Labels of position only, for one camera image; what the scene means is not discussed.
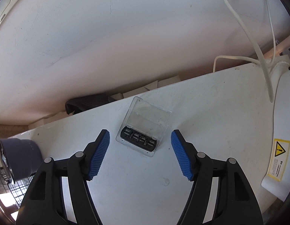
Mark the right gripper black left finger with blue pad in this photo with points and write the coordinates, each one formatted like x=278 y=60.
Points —
x=43 y=202

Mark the black wire basket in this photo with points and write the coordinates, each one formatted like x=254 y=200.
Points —
x=17 y=189

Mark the dark blue lidded tumbler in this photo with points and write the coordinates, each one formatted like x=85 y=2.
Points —
x=21 y=157

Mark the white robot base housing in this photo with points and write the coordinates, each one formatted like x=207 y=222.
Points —
x=280 y=74

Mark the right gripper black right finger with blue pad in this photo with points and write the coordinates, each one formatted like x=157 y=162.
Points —
x=235 y=200

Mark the yellow warning label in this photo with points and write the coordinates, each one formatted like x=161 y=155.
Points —
x=278 y=159

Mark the black cloth behind table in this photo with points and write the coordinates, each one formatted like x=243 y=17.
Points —
x=81 y=104

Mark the clear plastic case black inserts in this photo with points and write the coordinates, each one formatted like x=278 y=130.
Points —
x=143 y=127

